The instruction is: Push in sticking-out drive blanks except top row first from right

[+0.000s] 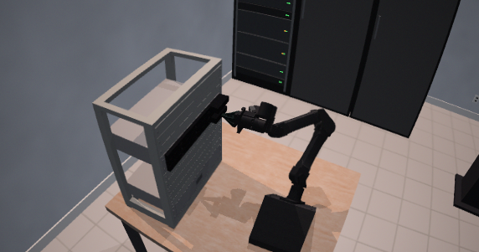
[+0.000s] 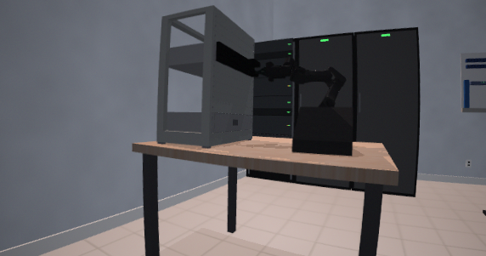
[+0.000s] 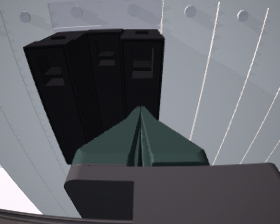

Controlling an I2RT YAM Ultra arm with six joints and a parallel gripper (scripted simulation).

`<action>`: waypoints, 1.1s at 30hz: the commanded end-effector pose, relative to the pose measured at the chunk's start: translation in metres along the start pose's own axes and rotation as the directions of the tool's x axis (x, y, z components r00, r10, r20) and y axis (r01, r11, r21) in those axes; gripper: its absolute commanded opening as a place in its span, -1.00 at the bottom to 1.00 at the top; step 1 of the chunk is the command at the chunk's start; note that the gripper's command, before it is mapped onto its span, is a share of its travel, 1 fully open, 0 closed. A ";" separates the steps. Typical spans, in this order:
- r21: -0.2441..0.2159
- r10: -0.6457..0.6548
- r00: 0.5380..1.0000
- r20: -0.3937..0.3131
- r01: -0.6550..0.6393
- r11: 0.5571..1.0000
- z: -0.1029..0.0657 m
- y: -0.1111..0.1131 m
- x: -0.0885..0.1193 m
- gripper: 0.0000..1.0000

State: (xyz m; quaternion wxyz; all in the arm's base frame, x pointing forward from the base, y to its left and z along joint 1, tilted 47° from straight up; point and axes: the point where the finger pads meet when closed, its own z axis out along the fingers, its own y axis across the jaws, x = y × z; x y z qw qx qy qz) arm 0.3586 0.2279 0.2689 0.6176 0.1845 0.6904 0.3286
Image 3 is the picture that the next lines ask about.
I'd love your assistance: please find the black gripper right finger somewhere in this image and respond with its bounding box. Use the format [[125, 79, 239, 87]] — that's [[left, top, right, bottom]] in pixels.
[[141, 106, 210, 167]]

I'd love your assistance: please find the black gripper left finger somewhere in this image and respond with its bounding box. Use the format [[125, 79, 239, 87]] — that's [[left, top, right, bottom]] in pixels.
[[71, 106, 141, 167]]

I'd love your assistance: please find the grey open-frame rack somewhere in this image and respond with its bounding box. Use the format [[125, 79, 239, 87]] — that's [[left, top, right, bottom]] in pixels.
[[0, 0, 280, 218]]

